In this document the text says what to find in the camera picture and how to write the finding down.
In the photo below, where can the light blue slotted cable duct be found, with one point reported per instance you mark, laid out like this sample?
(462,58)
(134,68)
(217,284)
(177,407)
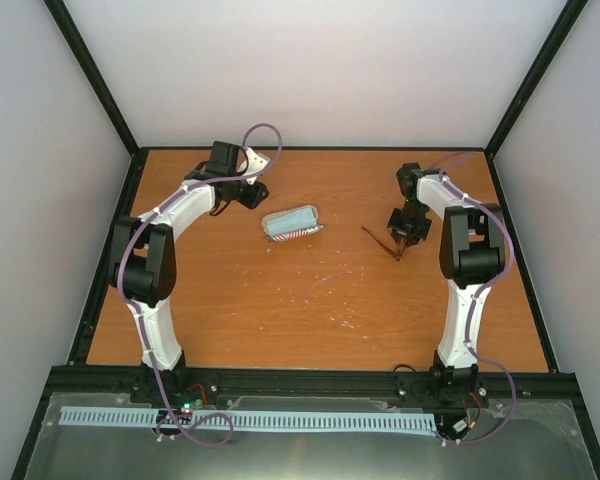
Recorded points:
(258,421)

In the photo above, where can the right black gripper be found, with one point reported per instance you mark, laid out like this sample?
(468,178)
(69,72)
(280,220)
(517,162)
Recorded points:
(412,237)

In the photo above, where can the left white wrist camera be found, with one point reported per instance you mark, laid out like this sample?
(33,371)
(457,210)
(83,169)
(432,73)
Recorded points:
(252,166)

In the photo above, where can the brown sunglasses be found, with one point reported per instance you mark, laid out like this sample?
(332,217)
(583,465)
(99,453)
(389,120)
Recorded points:
(387,245)

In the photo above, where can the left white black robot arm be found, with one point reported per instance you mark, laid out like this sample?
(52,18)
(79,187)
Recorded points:
(142,260)

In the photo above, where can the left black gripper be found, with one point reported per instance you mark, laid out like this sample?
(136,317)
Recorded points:
(253,197)

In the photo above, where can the american flag glasses case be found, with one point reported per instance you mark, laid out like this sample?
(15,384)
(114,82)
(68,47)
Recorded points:
(296,234)

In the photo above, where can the light blue square mat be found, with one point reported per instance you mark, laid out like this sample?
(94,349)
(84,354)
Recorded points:
(289,221)

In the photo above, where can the black aluminium frame rail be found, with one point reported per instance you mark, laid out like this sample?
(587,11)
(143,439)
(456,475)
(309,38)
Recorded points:
(141,383)

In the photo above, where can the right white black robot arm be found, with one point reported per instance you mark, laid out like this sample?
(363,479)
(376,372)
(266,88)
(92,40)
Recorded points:
(472,257)

